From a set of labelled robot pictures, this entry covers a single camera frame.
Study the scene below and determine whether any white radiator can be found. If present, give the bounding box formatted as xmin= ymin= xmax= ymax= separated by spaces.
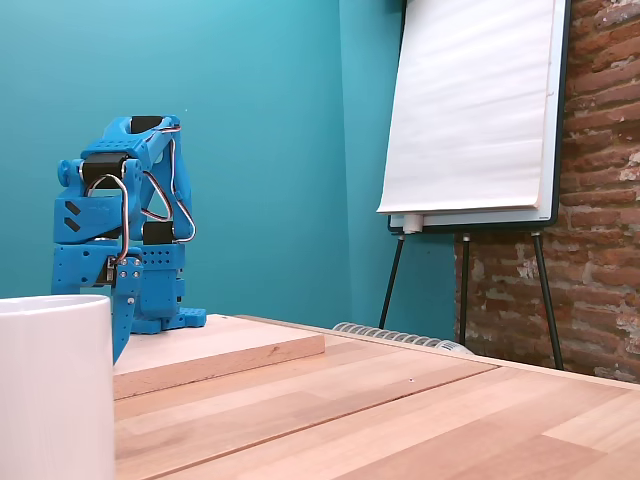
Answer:
xmin=332 ymin=321 xmax=474 ymax=357

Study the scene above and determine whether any white ceramic mug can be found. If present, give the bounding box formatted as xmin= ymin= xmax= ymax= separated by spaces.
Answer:
xmin=0 ymin=294 xmax=117 ymax=480

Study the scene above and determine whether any flipchart easel dark frame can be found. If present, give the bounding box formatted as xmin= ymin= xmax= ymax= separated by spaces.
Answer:
xmin=378 ymin=0 xmax=574 ymax=372

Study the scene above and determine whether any light wooden board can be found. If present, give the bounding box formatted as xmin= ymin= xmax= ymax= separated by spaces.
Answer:
xmin=112 ymin=313 xmax=327 ymax=401

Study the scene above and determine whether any red black gripper servo wire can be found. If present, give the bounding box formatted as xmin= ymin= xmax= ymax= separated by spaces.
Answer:
xmin=86 ymin=174 xmax=134 ymax=267

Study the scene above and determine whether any white paper pad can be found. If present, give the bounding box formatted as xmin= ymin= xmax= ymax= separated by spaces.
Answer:
xmin=375 ymin=0 xmax=560 ymax=216

